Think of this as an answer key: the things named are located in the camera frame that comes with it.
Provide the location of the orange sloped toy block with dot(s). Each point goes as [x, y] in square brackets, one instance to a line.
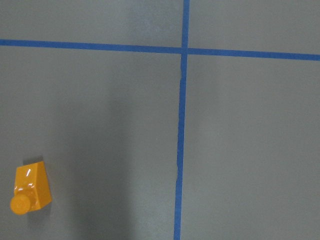
[31, 189]

